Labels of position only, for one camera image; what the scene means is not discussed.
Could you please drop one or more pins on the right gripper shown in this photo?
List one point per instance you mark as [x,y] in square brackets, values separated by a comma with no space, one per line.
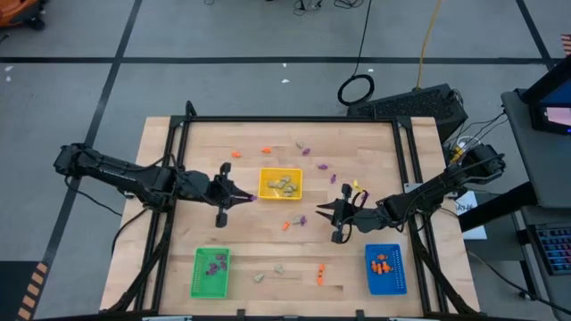
[357,218]

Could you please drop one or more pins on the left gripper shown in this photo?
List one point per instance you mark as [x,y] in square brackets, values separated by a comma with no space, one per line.
[220,196]

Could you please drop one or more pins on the small purple block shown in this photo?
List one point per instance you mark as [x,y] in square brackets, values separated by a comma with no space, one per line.
[333,178]

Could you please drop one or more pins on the orange foam piece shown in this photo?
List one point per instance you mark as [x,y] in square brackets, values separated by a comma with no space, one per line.
[285,226]

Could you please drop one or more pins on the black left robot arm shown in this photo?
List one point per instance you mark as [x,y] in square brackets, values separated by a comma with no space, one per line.
[125,176]

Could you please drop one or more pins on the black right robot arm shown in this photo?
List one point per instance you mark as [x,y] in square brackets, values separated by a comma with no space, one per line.
[424,198]

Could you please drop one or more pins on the yellow plastic basket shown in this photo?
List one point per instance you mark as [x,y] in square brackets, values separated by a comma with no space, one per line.
[265,192]

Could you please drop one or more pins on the yellow tape tag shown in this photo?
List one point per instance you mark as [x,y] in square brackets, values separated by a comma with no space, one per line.
[357,185]

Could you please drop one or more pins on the purple block behind basket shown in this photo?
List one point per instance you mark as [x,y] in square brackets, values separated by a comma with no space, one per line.
[322,167]

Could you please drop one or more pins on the green plastic basket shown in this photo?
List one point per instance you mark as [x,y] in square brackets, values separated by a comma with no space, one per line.
[201,285]

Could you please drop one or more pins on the blue plastic basket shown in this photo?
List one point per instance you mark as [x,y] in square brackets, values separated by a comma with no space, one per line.
[392,285]

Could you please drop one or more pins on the black computer case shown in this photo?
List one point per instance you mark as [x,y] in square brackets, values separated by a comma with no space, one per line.
[410,107]

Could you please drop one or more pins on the yellow power plugs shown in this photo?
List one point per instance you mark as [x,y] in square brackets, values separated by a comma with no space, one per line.
[456,154]

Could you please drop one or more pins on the white paper sheet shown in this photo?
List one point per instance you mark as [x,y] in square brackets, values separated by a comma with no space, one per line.
[473,232]

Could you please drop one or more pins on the black desk crossbar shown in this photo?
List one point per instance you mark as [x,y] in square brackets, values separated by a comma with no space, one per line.
[495,209]

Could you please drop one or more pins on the grey side desk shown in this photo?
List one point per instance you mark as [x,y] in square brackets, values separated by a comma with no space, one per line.
[548,169]

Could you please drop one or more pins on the backlit keyboard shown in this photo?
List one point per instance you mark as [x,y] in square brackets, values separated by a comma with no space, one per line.
[555,247]

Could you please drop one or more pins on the grey keyboard shelf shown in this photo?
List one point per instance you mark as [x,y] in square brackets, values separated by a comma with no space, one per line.
[557,294]

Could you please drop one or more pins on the hazard striped floor mat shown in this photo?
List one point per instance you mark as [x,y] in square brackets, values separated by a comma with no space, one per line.
[13,290]

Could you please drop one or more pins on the black computer monitor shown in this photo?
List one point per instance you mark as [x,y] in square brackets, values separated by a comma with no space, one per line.
[548,98]

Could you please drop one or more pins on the striped sign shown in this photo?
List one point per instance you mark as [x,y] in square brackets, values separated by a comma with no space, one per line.
[566,44]

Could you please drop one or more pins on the orange wheeled machine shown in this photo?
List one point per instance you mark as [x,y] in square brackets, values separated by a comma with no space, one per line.
[18,11]

